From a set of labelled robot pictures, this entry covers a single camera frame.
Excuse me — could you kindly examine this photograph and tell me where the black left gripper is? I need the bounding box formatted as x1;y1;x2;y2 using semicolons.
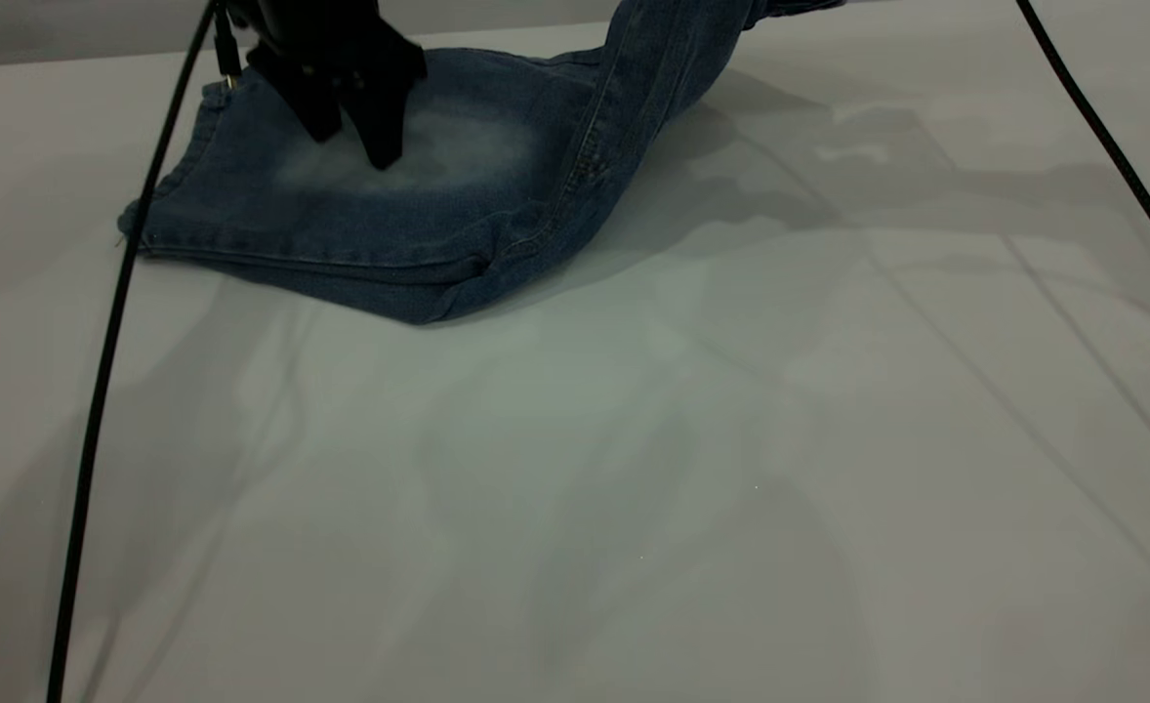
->
226;0;431;173

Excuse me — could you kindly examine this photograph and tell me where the blue denim shorts basketball print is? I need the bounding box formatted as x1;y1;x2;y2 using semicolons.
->
118;0;845;326

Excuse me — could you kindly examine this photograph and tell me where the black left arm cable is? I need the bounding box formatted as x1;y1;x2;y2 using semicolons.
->
45;0;241;703

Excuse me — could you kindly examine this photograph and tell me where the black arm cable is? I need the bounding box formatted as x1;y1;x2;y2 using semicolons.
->
1015;0;1150;296
45;0;241;703

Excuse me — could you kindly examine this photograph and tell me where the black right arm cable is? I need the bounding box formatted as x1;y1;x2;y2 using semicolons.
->
1015;0;1150;296

